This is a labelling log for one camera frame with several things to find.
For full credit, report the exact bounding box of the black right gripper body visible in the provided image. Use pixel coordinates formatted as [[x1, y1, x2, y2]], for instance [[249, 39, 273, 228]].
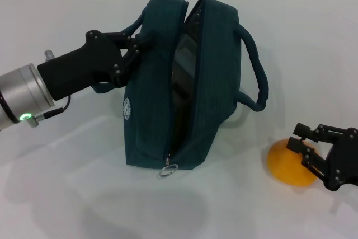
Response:
[[324, 128, 358, 192]]

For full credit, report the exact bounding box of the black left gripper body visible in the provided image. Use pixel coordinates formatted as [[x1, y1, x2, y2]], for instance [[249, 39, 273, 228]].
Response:
[[37, 29, 124, 101]]

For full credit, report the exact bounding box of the orange yellow pear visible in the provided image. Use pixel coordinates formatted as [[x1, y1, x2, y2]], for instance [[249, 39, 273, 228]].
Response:
[[267, 138, 318, 187]]

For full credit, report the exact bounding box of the teal fabric lunch bag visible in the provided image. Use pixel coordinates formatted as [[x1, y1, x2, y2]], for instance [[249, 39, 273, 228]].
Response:
[[92, 0, 270, 170]]

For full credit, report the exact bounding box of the metal zipper pull ring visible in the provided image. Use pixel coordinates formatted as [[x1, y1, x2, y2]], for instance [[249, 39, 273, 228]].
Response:
[[159, 154, 178, 179]]

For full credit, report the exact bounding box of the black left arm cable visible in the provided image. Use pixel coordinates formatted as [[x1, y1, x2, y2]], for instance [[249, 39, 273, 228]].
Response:
[[26, 96, 72, 128]]

